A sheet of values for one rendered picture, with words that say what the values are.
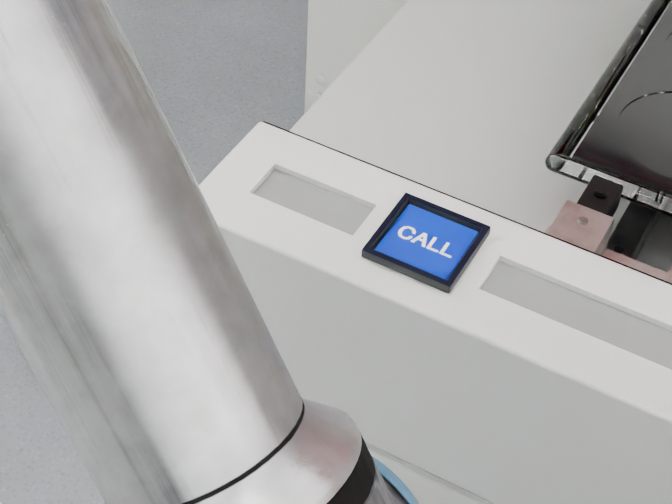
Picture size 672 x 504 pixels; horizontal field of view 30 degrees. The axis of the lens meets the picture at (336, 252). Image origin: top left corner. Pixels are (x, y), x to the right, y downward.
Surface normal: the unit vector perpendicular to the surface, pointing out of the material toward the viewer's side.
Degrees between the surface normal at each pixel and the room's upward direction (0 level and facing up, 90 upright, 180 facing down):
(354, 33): 90
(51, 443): 0
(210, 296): 55
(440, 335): 90
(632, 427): 90
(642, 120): 0
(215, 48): 0
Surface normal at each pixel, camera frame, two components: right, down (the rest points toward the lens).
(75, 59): 0.70, -0.09
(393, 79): 0.04, -0.69
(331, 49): -0.48, 0.61
